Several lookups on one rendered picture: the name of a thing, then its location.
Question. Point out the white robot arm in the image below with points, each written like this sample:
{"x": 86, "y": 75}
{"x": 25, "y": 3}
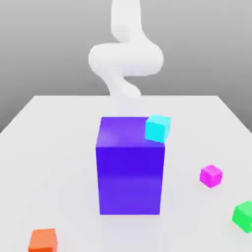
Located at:
{"x": 126, "y": 59}

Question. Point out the small cyan cube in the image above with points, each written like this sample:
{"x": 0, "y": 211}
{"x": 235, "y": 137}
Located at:
{"x": 157, "y": 128}

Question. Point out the small magenta cube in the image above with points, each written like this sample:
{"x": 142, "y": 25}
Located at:
{"x": 210, "y": 176}

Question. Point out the small orange cube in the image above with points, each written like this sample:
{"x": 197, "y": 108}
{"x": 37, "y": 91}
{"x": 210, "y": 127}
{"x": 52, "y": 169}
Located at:
{"x": 42, "y": 241}

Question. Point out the small green cube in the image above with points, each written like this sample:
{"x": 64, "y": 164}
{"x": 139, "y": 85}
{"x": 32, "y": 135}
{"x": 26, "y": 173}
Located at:
{"x": 243, "y": 216}

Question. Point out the large purple box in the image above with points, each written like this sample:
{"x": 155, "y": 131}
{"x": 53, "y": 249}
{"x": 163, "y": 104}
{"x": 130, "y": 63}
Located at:
{"x": 130, "y": 177}

